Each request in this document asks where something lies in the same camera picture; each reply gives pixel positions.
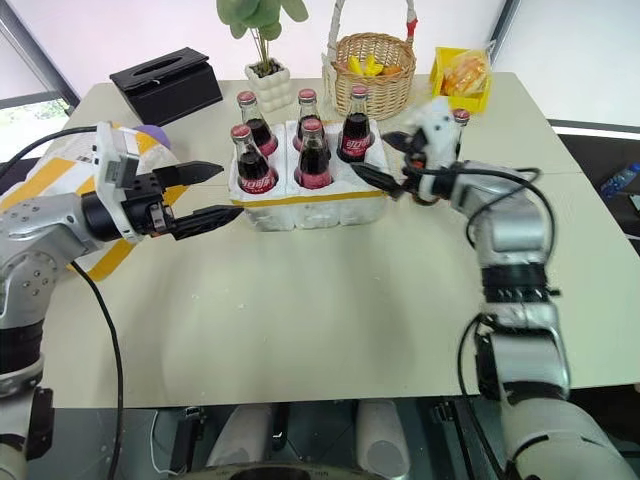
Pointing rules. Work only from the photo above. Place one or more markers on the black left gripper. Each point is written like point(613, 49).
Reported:
point(142, 200)

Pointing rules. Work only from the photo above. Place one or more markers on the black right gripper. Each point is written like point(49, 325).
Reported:
point(416, 160)

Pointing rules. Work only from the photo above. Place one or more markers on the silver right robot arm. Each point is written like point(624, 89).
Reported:
point(515, 230)

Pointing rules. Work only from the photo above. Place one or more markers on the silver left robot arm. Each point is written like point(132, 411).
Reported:
point(35, 235)

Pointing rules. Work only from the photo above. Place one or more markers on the glass cola bottle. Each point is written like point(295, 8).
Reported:
point(461, 116)
point(260, 132)
point(314, 160)
point(252, 170)
point(356, 132)
point(306, 107)

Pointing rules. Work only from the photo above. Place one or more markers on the white foam crate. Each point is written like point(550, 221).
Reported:
point(320, 215)

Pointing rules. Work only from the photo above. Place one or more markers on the black tissue box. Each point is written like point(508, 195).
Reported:
point(170, 92)

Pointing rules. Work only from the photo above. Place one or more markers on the purple rounded object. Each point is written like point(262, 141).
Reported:
point(155, 136)

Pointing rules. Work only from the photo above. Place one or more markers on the orange fruit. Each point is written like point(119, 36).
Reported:
point(391, 70)

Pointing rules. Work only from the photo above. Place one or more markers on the yellow plastic bin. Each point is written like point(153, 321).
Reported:
point(470, 100)

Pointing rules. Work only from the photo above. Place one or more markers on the yellow fruit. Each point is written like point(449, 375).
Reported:
point(362, 66)

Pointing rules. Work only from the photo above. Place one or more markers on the bagged bread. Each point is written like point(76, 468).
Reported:
point(467, 72)

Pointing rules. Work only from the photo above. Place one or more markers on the white bubble plant pot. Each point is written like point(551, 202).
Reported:
point(270, 90)

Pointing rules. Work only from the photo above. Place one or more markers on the green leafy plant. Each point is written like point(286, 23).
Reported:
point(260, 20)

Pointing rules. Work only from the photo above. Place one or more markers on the blue-labelled plastic water bottle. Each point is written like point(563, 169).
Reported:
point(620, 180)

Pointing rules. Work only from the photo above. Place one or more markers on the white robot leg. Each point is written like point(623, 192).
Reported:
point(382, 440)
point(240, 435)

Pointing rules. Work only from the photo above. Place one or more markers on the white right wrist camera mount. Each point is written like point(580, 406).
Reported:
point(440, 135)

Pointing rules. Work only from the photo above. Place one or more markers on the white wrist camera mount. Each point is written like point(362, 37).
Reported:
point(107, 150)
point(440, 135)

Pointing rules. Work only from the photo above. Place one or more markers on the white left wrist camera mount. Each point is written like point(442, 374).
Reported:
point(107, 150)

